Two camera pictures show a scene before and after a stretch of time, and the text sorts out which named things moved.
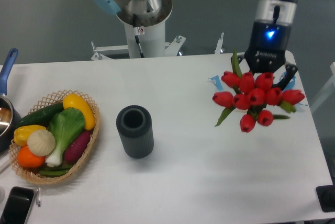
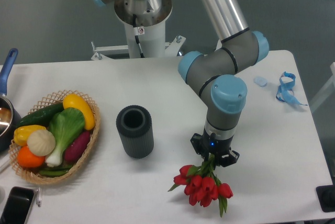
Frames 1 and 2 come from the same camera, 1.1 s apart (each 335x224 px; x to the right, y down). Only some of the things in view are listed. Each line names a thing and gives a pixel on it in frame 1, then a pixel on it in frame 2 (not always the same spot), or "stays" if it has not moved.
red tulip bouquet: (254, 96) → (202, 186)
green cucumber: (41, 116) stays
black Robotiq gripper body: (269, 41) → (208, 144)
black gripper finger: (290, 71) → (230, 158)
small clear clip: (38, 197) stays
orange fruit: (28, 159) stays
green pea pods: (57, 170) stays
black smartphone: (17, 206) stays
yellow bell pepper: (21, 133) stays
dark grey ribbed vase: (134, 123) stays
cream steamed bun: (41, 143) stays
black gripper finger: (240, 58) → (201, 144)
